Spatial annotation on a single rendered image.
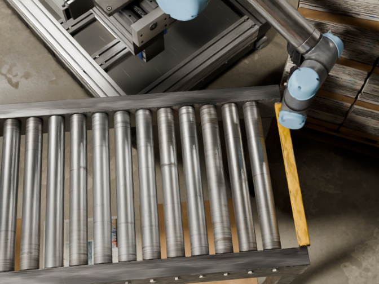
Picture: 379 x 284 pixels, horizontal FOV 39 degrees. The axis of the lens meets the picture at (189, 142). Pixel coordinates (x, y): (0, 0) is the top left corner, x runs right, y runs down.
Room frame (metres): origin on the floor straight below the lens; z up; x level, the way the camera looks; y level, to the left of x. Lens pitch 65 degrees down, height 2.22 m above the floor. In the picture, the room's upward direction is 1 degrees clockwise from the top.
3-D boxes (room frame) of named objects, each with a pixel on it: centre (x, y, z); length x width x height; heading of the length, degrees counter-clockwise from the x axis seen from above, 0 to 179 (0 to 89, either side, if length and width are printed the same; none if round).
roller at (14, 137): (0.49, 0.51, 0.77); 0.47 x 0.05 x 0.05; 6
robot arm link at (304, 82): (0.74, -0.30, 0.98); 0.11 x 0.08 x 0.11; 147
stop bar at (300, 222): (0.56, -0.29, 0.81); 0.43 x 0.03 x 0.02; 6
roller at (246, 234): (0.56, -0.14, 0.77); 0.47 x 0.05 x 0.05; 6
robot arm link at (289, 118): (0.72, -0.29, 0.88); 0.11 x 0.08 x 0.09; 166
